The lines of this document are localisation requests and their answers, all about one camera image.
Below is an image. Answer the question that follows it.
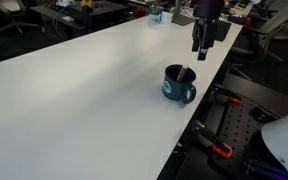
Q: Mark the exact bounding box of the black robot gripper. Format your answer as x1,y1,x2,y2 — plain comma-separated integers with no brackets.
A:
191,0,224,61

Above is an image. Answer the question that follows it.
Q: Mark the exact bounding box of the upper orange-handled clamp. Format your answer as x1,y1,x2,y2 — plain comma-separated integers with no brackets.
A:
209,84,244,105

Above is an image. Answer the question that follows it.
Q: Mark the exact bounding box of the grey monitor stand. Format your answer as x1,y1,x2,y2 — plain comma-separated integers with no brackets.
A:
172,0,194,26

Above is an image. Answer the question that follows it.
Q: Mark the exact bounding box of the lower orange-handled clamp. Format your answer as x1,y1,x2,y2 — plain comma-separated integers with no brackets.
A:
192,120,233,159

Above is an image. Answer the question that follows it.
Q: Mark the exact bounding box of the white mug in background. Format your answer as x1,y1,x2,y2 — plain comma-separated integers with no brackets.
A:
158,11,173,24

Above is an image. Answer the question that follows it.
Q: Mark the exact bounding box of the red marker in mug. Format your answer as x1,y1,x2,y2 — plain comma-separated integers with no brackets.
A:
176,65,189,81

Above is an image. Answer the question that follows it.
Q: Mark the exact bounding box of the black office chair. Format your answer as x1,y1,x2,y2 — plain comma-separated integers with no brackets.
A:
229,4,288,64

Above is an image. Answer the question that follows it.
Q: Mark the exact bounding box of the yellow red emergency button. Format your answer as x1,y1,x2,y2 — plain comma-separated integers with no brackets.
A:
80,0,93,12

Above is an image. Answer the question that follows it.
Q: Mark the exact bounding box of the orange-handled clamp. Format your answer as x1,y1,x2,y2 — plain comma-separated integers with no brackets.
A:
209,84,244,105
192,120,233,159

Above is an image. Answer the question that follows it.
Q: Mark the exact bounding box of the black perforated mounting board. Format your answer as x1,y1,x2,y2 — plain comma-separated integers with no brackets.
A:
175,73,288,180

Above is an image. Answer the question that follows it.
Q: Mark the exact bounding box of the dark green mug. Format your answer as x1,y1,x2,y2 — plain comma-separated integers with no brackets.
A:
162,64,197,104

